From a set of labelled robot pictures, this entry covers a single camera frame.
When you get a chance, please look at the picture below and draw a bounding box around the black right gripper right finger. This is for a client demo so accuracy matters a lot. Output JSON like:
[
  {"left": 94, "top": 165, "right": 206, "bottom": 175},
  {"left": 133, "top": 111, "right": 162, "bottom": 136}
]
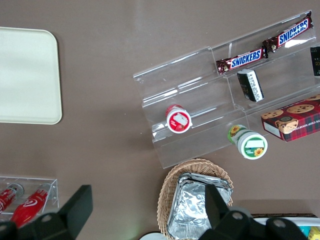
[{"left": 199, "top": 184, "right": 266, "bottom": 240}]

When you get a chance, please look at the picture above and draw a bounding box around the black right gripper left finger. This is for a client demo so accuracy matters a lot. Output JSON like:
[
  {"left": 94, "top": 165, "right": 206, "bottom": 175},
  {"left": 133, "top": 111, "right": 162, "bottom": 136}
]
[{"left": 17, "top": 184, "right": 94, "bottom": 240}]

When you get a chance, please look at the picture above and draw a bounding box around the foil-wrapped sandwich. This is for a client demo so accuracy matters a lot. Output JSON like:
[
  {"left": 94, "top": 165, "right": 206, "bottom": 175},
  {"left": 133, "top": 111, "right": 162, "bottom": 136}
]
[
  {"left": 166, "top": 181, "right": 231, "bottom": 237},
  {"left": 177, "top": 171, "right": 234, "bottom": 201}
]

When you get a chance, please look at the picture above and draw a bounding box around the woven wicker basket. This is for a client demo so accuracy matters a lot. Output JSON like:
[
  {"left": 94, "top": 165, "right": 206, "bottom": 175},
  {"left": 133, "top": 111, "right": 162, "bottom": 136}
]
[{"left": 156, "top": 157, "right": 234, "bottom": 237}]

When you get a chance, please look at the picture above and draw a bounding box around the cream plastic tray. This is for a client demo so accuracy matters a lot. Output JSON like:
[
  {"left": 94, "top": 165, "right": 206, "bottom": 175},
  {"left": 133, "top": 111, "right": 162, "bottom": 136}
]
[{"left": 0, "top": 26, "right": 63, "bottom": 125}]

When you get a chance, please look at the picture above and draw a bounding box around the clear acrylic bottle box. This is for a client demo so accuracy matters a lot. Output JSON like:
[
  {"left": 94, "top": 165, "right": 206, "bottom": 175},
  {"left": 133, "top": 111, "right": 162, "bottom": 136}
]
[{"left": 0, "top": 176, "right": 60, "bottom": 222}]

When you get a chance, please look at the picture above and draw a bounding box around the white bin with dark rim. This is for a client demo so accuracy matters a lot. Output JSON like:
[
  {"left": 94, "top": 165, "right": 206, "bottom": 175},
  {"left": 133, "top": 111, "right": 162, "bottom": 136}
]
[{"left": 250, "top": 213, "right": 320, "bottom": 240}]

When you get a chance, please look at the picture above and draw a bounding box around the red cola bottle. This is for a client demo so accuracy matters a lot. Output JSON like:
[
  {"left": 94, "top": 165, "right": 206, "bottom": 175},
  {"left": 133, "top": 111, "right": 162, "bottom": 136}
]
[
  {"left": 0, "top": 183, "right": 25, "bottom": 215},
  {"left": 10, "top": 183, "right": 52, "bottom": 227}
]

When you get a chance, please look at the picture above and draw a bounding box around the white round plate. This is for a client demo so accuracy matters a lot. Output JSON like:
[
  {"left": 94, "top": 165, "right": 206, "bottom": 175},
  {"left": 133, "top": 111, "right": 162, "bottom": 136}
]
[{"left": 139, "top": 232, "right": 165, "bottom": 240}]

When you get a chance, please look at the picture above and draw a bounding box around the green sunflower-print cup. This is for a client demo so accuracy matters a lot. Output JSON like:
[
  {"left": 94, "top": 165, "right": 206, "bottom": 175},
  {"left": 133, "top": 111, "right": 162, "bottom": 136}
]
[{"left": 226, "top": 124, "right": 269, "bottom": 160}]

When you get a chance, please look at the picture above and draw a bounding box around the red-lidded yogurt cup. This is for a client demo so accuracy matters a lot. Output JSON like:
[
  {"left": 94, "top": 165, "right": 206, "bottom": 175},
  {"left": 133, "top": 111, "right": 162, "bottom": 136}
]
[{"left": 166, "top": 104, "right": 194, "bottom": 134}]

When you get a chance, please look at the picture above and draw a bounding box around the yellow snack packet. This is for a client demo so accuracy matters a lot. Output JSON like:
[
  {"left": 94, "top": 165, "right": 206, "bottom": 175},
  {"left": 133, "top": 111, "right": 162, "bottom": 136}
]
[{"left": 308, "top": 226, "right": 320, "bottom": 240}]

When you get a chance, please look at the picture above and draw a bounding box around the clear acrylic tiered shelf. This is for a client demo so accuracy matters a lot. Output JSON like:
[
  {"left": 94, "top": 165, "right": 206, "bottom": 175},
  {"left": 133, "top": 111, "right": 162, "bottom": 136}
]
[{"left": 132, "top": 9, "right": 320, "bottom": 169}]

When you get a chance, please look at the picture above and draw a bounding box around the red tartan cookie box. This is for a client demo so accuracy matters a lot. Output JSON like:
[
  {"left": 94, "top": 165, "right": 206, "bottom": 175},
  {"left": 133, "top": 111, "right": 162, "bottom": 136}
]
[{"left": 260, "top": 93, "right": 320, "bottom": 143}]

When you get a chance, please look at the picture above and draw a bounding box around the small black white-sided box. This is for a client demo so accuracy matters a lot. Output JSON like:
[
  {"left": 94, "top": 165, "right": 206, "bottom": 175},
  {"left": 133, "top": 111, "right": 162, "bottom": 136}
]
[{"left": 236, "top": 69, "right": 265, "bottom": 103}]

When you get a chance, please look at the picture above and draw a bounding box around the Snickers chocolate bar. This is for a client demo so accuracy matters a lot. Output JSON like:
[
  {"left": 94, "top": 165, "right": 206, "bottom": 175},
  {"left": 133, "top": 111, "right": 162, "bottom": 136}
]
[
  {"left": 215, "top": 46, "right": 270, "bottom": 76},
  {"left": 261, "top": 12, "right": 314, "bottom": 53}
]

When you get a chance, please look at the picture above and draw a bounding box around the black box with gold print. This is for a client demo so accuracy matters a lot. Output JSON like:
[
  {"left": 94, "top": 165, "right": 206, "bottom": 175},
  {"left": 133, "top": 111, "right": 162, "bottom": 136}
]
[{"left": 310, "top": 46, "right": 320, "bottom": 77}]

